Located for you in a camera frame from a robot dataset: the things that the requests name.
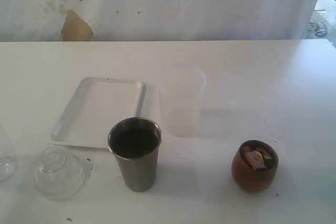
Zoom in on white rectangular tray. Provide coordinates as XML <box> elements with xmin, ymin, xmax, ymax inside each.
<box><xmin>51</xmin><ymin>77</ymin><xmax>145</xmax><ymax>150</ymax></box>

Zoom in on clear plastic dome lid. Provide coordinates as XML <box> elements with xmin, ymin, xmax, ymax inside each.
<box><xmin>34</xmin><ymin>146</ymin><xmax>93</xmax><ymax>201</ymax></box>

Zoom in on clear glass with coins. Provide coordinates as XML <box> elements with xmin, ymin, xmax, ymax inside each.
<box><xmin>0</xmin><ymin>125</ymin><xmax>17</xmax><ymax>183</ymax></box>

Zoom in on brown wooden cup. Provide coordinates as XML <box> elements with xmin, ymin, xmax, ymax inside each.
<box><xmin>232</xmin><ymin>140</ymin><xmax>279</xmax><ymax>193</ymax></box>

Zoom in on translucent plastic container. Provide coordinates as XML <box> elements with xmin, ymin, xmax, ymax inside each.
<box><xmin>159</xmin><ymin>65</ymin><xmax>206</xmax><ymax>137</ymax></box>

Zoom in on stainless steel cup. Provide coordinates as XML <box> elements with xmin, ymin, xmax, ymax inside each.
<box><xmin>108</xmin><ymin>116</ymin><xmax>162</xmax><ymax>192</ymax></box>

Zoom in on gold and brown chocolates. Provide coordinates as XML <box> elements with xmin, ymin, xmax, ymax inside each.
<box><xmin>242</xmin><ymin>145</ymin><xmax>274</xmax><ymax>171</ymax></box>

